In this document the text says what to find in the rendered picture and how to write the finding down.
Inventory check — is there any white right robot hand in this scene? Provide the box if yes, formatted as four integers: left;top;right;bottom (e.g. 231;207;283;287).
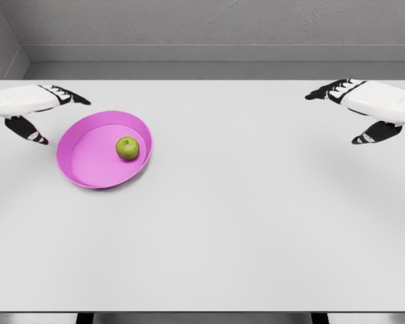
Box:
304;78;405;146

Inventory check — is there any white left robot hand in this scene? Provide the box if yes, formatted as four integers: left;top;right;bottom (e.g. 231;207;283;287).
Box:
0;84;92;147

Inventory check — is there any green apple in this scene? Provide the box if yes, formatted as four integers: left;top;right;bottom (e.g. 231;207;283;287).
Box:
115;136;140;162

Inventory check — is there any pink round plate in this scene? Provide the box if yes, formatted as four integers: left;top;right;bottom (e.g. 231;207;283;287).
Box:
56;110;154;190

